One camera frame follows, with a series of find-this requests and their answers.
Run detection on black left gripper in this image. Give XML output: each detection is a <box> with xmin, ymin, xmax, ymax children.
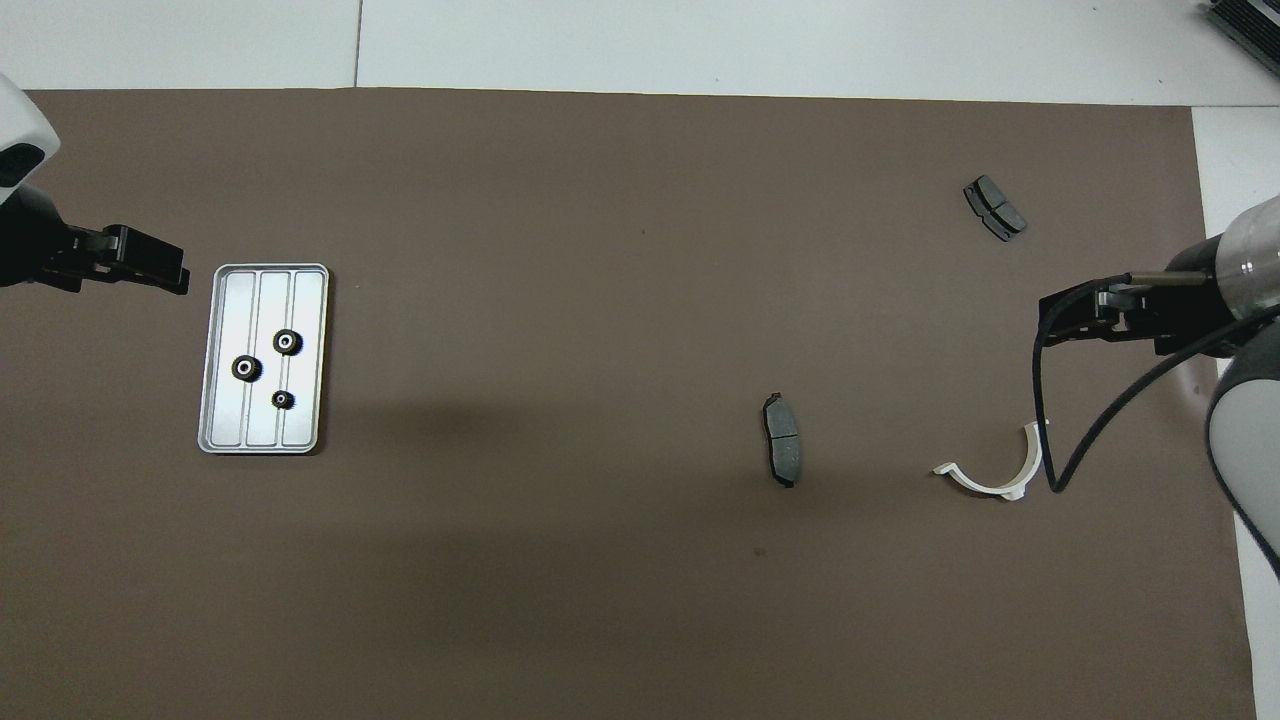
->
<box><xmin>0</xmin><ymin>185</ymin><xmax>191</xmax><ymax>296</ymax></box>

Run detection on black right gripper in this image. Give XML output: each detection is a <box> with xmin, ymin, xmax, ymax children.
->
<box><xmin>1038</xmin><ymin>235</ymin><xmax>1236</xmax><ymax>358</ymax></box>

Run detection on silver metal tray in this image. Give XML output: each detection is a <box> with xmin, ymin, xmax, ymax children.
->
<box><xmin>197</xmin><ymin>263</ymin><xmax>330</xmax><ymax>456</ymax></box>

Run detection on stacked grey brake pads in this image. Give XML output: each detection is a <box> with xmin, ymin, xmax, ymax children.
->
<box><xmin>963</xmin><ymin>175</ymin><xmax>1029</xmax><ymax>243</ymax></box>

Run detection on single grey brake pad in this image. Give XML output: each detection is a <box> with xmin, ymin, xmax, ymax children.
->
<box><xmin>762</xmin><ymin>392</ymin><xmax>804</xmax><ymax>489</ymax></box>

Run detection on grey ribbed device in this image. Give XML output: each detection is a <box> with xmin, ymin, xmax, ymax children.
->
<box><xmin>1205</xmin><ymin>0</ymin><xmax>1280</xmax><ymax>51</ymax></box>

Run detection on brown table mat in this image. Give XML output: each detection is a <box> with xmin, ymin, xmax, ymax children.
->
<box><xmin>0</xmin><ymin>88</ymin><xmax>1259</xmax><ymax>720</ymax></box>

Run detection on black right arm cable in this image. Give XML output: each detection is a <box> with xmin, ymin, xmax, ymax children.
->
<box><xmin>1033</xmin><ymin>272</ymin><xmax>1280</xmax><ymax>493</ymax></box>

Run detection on white plastic half-ring clamp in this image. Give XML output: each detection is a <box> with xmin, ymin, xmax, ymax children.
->
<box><xmin>932</xmin><ymin>421</ymin><xmax>1051</xmax><ymax>501</ymax></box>

